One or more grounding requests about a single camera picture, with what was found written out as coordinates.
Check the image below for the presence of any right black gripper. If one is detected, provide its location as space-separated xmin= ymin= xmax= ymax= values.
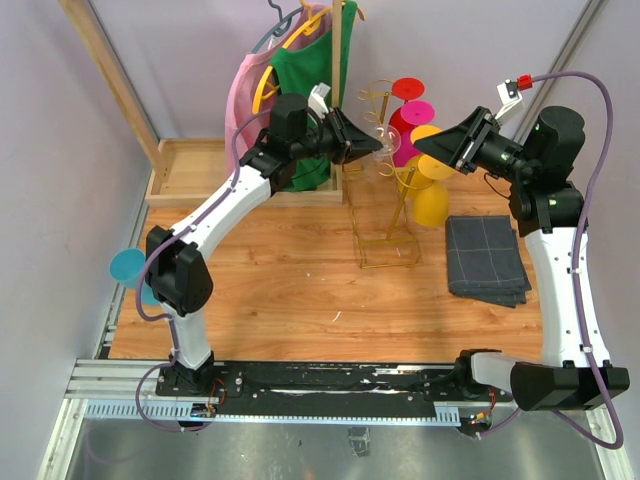
xmin=414 ymin=106 xmax=536 ymax=184

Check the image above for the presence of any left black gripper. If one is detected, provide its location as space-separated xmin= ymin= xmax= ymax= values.
xmin=292 ymin=108 xmax=383 ymax=167

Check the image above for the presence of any clear glass wine glass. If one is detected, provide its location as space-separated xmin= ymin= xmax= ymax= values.
xmin=372 ymin=125 xmax=401 ymax=163

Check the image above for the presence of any yellow wine glass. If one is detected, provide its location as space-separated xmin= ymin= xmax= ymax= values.
xmin=404 ymin=125 xmax=448 ymax=195
xmin=410 ymin=155 xmax=455 ymax=227

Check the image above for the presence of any magenta plastic wine glass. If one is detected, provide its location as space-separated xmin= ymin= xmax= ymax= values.
xmin=390 ymin=100 xmax=440 ymax=168

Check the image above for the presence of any red plastic wine glass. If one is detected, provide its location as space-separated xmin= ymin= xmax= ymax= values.
xmin=389 ymin=77 xmax=425 ymax=134

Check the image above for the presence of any teal plastic wine glass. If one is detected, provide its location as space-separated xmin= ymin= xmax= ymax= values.
xmin=109 ymin=248 xmax=146 ymax=292

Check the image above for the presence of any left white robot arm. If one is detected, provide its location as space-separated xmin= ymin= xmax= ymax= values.
xmin=141 ymin=93 xmax=383 ymax=396

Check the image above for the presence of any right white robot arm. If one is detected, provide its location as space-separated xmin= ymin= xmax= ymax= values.
xmin=413 ymin=106 xmax=630 ymax=411

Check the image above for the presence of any green vest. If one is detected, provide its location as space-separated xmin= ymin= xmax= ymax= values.
xmin=271 ymin=1 xmax=358 ymax=192

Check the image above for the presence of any grey checked cloth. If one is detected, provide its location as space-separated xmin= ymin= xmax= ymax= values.
xmin=445 ymin=215 xmax=531 ymax=308

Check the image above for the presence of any pink shirt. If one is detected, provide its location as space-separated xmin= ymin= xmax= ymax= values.
xmin=224 ymin=15 xmax=303 ymax=175

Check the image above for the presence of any yellow clothes hanger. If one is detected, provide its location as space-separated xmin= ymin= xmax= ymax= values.
xmin=251 ymin=1 xmax=345 ymax=114

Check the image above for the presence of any grey clothes hanger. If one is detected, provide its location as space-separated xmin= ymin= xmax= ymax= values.
xmin=251 ymin=0 xmax=303 ymax=54

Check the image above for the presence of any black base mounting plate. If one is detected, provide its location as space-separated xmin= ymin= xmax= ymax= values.
xmin=155 ymin=360 xmax=512 ymax=420

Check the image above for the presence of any gold wire wine glass rack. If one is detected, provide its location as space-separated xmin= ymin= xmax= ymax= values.
xmin=343 ymin=79 xmax=421 ymax=269

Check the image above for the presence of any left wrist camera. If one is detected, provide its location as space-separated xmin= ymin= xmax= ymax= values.
xmin=308 ymin=83 xmax=331 ymax=119

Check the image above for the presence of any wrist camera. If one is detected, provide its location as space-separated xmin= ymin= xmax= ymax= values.
xmin=494 ymin=79 xmax=523 ymax=126
xmin=308 ymin=83 xmax=331 ymax=119

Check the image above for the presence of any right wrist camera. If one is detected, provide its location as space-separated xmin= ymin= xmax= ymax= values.
xmin=494 ymin=79 xmax=523 ymax=126

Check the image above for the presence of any wooden clothes rack frame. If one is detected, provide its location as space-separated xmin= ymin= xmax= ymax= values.
xmin=63 ymin=1 xmax=342 ymax=208

